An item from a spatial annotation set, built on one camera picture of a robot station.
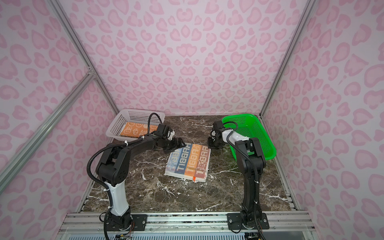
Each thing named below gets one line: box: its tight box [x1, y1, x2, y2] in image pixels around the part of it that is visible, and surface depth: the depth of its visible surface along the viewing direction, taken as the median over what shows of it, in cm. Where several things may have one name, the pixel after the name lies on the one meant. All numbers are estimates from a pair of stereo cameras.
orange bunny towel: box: [120, 122, 158, 138], surface depth 109 cm
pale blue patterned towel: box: [164, 143, 211, 183], surface depth 95 cm
